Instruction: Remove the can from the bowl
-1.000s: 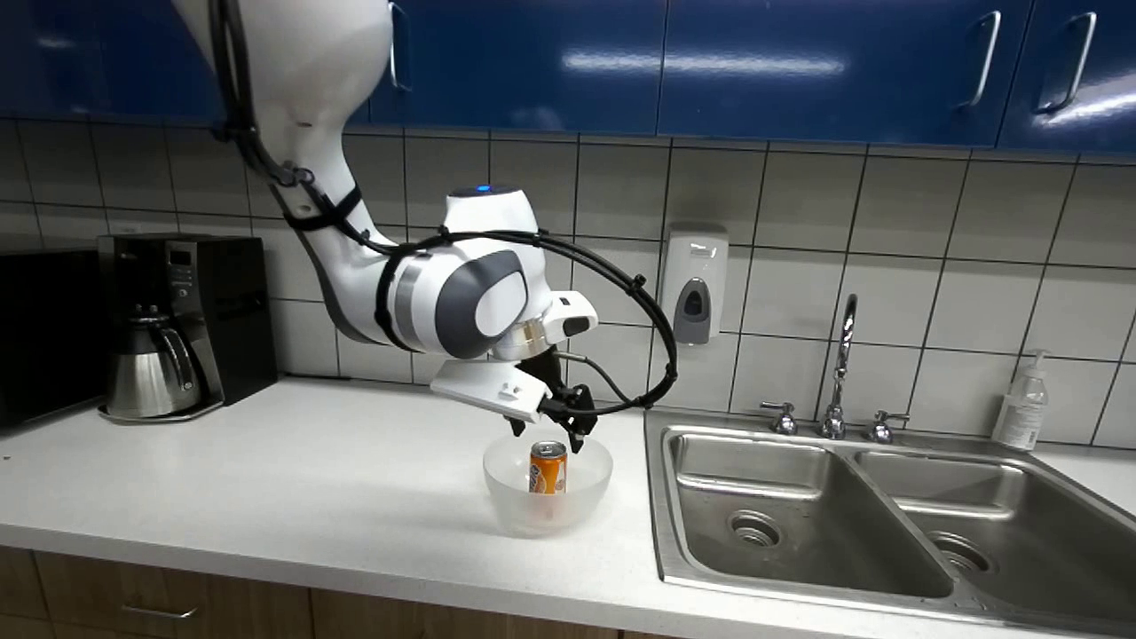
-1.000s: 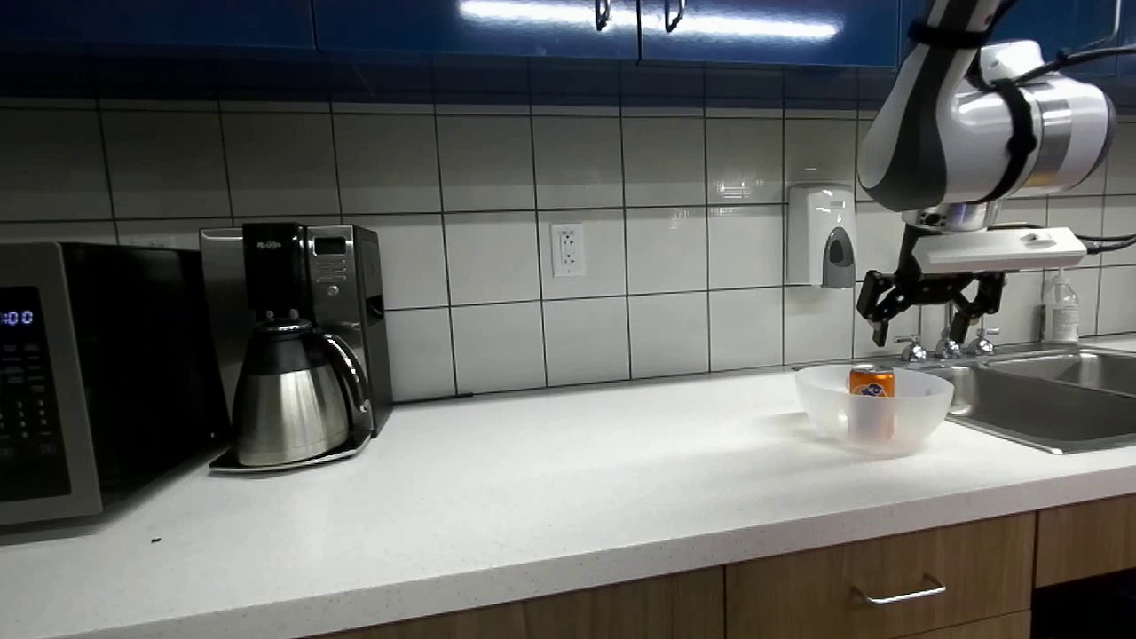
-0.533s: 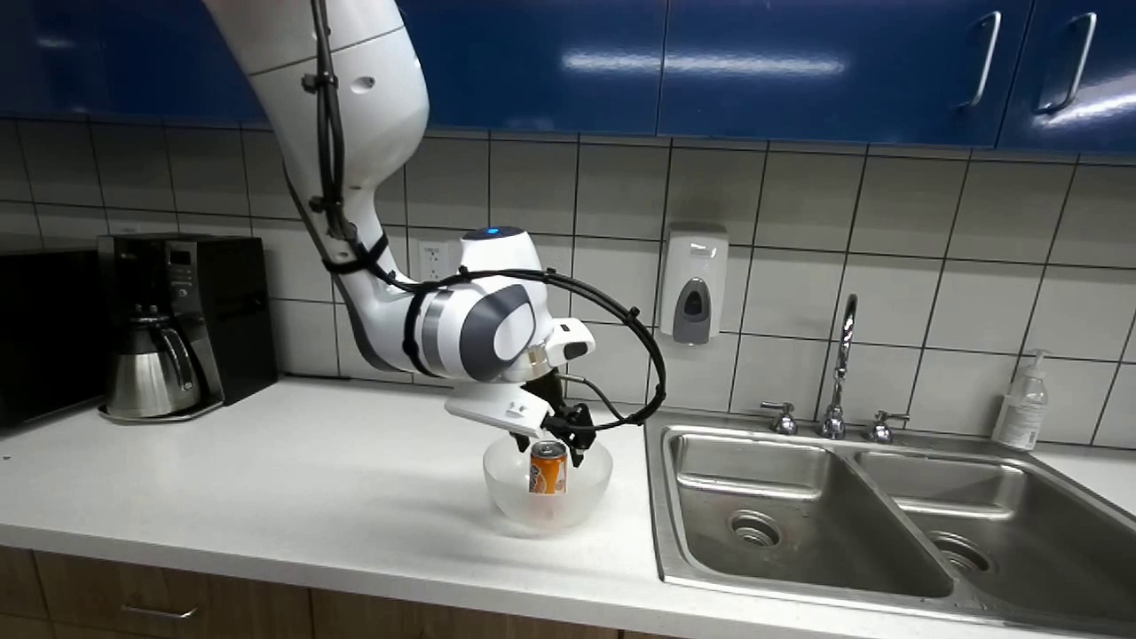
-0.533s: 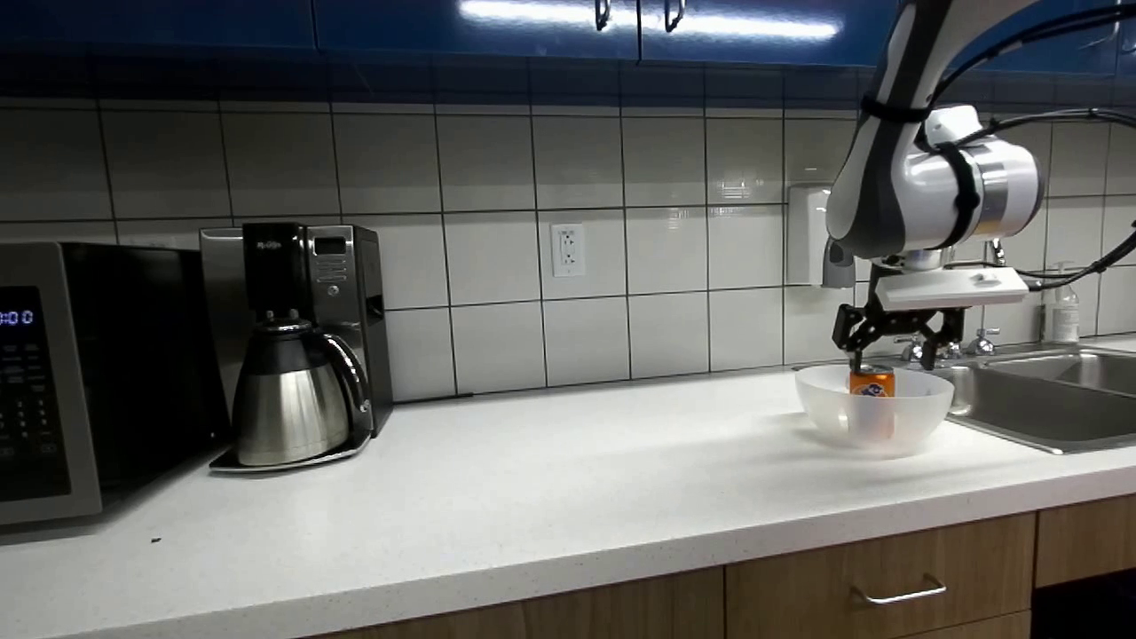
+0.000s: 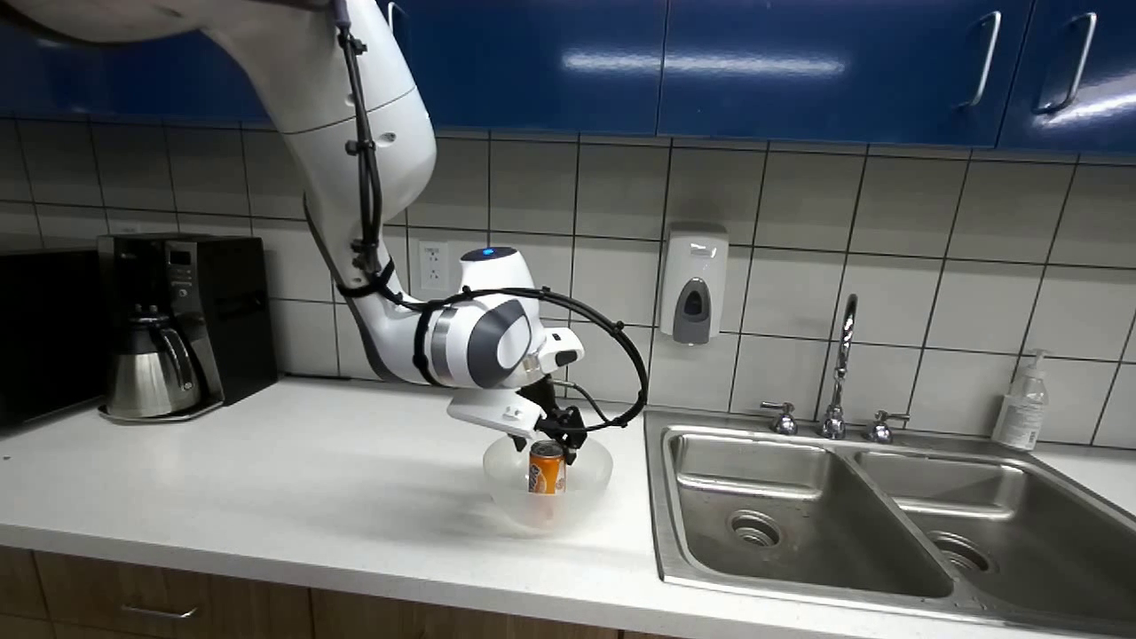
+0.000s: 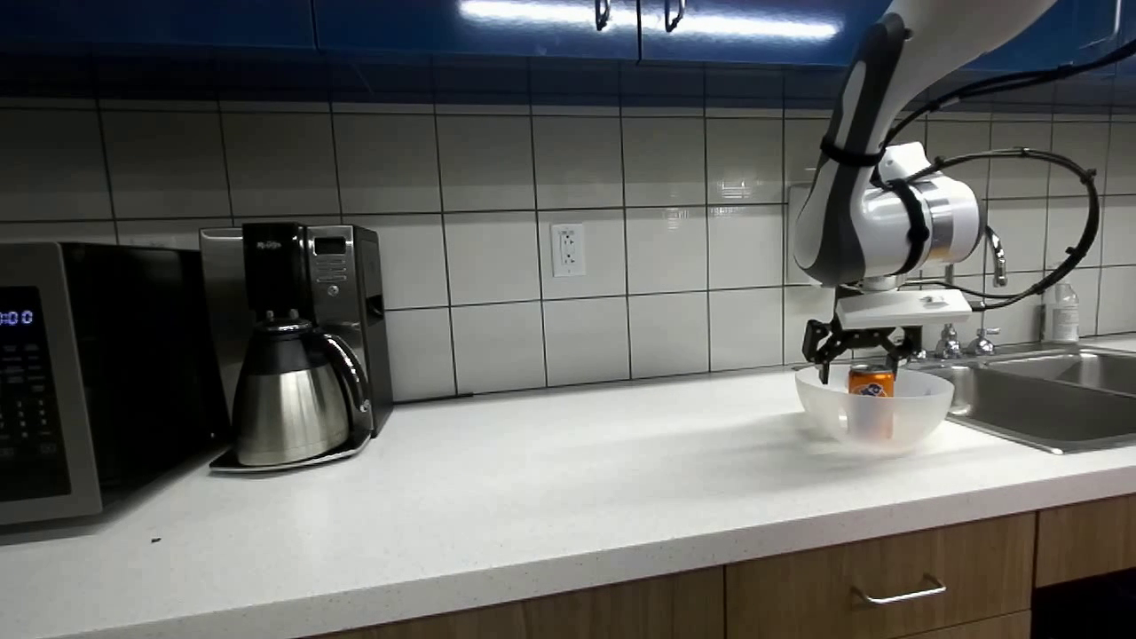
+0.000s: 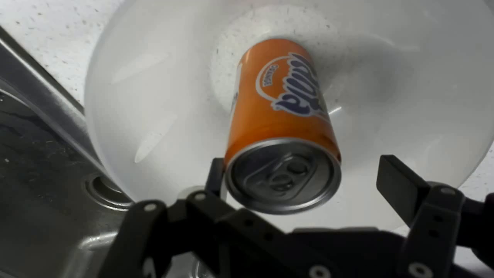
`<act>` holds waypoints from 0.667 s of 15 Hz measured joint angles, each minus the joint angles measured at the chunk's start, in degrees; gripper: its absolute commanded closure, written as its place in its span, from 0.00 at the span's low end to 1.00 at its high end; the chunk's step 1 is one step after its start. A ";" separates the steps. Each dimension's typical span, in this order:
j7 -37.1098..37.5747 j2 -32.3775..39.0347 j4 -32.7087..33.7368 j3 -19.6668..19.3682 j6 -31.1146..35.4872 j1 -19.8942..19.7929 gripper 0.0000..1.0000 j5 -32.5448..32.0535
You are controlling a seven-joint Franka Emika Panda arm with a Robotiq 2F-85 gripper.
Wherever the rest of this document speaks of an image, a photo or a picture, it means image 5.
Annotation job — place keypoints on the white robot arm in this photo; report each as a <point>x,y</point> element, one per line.
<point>344,129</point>

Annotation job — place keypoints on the white wall outlet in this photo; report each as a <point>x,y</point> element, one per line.
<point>435,264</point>

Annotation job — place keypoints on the translucent plastic bowl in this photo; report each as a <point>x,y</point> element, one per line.
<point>592,479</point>

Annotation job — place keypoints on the orange soda can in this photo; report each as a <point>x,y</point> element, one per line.
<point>548,475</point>

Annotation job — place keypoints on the black coffee maker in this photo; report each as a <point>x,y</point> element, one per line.
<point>227,321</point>

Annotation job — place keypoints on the steel coffee carafe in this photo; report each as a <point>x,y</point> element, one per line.
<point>149,375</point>

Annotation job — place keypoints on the white wall soap dispenser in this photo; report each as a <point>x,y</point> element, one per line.
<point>693,277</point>

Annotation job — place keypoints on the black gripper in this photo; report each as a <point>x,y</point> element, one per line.
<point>554,408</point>

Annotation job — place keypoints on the clear pump bottle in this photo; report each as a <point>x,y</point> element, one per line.
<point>1022,412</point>

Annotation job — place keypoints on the stainless steel double sink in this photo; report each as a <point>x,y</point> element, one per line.
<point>830,535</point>

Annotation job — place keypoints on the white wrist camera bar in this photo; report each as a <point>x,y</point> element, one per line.
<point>498,412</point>

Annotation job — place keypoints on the black microwave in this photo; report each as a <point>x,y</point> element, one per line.
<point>47,340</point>

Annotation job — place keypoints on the chrome sink faucet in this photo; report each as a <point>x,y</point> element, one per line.
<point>842,341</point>

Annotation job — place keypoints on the wooden drawer front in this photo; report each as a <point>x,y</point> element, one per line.
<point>237,606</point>
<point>412,623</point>

